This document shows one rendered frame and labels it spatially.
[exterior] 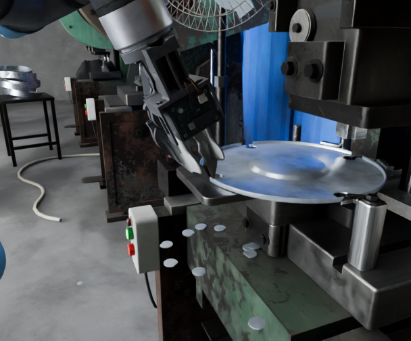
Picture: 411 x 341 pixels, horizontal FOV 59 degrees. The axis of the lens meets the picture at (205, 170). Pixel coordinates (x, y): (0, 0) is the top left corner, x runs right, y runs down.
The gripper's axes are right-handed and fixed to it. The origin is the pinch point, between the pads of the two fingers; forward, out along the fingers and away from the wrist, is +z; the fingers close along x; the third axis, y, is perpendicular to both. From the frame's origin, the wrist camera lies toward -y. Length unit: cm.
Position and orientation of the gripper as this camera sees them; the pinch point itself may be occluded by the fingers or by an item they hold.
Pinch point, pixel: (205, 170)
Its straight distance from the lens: 53.9
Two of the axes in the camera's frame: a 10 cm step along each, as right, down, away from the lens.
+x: 8.3, -5.2, 2.0
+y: 4.0, 3.1, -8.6
